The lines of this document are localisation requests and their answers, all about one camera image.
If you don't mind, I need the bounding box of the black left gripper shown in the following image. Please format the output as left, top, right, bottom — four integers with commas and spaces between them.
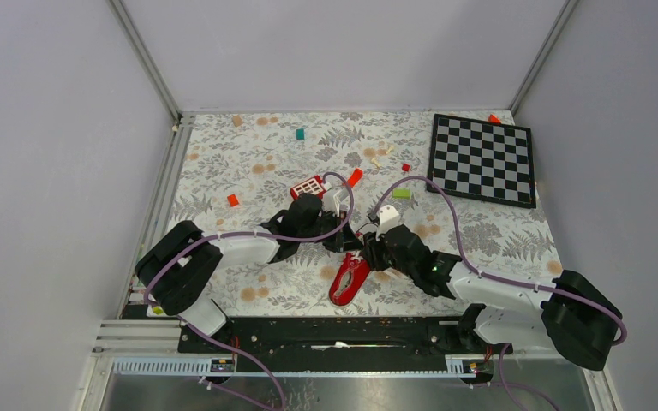
298, 210, 363, 253

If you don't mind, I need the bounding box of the red canvas sneaker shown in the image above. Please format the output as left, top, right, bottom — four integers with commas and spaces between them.
328, 223, 378, 307

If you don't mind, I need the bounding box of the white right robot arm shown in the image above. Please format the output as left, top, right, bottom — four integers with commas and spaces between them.
361, 224, 623, 371

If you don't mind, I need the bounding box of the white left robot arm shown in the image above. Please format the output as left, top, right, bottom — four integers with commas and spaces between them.
135, 183, 354, 352

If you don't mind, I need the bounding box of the red white window brick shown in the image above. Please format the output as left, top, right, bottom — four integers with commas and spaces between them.
289, 176, 327, 200

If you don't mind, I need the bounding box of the green rectangular block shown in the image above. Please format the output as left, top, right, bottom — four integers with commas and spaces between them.
392, 188, 412, 200

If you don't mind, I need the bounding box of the orange red curved block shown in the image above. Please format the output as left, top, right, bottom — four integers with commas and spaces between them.
347, 168, 363, 188

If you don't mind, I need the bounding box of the floral patterned table mat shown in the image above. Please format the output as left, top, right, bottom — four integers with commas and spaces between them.
170, 111, 562, 317

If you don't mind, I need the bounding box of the black grey chessboard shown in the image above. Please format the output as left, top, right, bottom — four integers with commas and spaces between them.
426, 114, 537, 209

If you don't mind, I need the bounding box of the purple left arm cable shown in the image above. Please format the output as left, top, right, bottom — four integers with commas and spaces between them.
142, 171, 356, 411

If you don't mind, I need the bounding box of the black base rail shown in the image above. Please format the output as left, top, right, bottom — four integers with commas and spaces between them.
178, 316, 504, 373

